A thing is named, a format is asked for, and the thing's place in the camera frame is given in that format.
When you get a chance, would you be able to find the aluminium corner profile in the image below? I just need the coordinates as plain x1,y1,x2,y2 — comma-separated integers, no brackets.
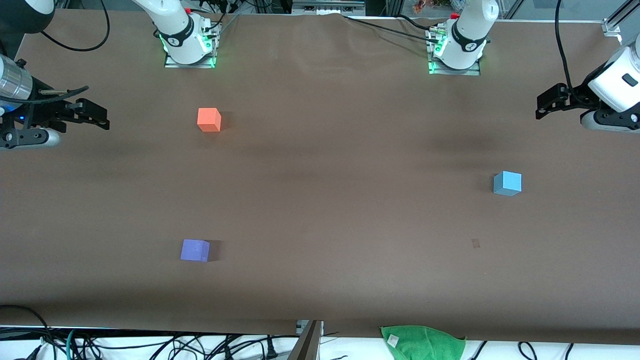
602,0,640,37

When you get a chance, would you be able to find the brown table cover sheet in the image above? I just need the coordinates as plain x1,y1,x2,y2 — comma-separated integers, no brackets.
0,9,640,346

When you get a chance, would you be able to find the aluminium frame rail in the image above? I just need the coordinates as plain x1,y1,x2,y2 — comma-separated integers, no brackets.
292,0,366,16

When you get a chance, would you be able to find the aluminium post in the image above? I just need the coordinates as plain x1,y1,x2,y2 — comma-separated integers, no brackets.
287,320,324,360

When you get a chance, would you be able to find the orange foam block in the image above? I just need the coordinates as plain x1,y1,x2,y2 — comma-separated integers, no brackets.
197,107,222,133

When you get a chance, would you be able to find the green cloth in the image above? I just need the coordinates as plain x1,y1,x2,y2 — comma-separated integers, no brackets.
380,325,467,360

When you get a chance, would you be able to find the black looping floor cable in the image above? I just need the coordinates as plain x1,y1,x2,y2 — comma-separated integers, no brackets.
0,304,53,360

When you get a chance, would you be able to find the black base power cable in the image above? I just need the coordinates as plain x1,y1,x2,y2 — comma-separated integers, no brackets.
342,14,443,46

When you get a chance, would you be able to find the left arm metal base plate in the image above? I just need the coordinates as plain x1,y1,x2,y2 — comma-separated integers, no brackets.
427,27,482,76

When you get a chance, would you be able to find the purple foam block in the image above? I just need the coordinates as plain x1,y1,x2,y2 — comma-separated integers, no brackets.
180,239,211,263

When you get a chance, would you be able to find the light blue foam block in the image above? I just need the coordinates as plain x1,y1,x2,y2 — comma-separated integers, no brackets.
493,170,523,197

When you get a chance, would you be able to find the colourful toy pile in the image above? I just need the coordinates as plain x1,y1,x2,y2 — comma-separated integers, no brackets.
413,0,452,14

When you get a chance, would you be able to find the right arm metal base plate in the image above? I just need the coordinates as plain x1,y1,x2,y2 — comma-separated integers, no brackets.
164,22,217,69

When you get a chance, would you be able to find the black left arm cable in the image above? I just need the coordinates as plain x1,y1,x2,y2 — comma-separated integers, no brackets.
554,0,576,96

